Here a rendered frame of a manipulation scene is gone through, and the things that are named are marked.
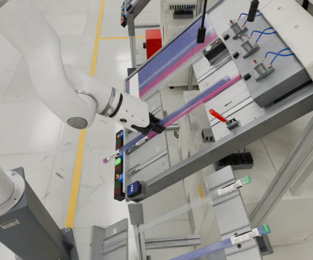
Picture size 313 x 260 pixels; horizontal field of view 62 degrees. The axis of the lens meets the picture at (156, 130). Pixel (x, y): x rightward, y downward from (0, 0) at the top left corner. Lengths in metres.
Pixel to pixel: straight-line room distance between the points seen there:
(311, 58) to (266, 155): 0.67
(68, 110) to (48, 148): 1.55
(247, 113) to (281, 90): 0.11
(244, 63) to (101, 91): 0.42
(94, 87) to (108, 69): 2.12
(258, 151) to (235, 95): 0.49
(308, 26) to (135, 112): 0.48
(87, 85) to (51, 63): 0.12
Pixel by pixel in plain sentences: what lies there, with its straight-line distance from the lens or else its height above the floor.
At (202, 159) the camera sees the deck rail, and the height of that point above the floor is 0.93.
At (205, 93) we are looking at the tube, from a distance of 0.73.
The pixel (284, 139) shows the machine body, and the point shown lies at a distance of 1.38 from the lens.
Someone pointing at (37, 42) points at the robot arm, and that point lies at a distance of 0.61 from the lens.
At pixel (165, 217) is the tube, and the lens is 0.72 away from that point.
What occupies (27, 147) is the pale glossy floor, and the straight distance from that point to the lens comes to 2.23.
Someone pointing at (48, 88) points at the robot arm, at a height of 1.22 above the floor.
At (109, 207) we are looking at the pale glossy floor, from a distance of 1.76.
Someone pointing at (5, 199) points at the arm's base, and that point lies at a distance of 1.08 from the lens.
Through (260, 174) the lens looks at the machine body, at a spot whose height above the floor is 0.62.
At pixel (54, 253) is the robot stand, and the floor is 0.20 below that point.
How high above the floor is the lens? 1.56
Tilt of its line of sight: 48 degrees down
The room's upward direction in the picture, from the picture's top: straight up
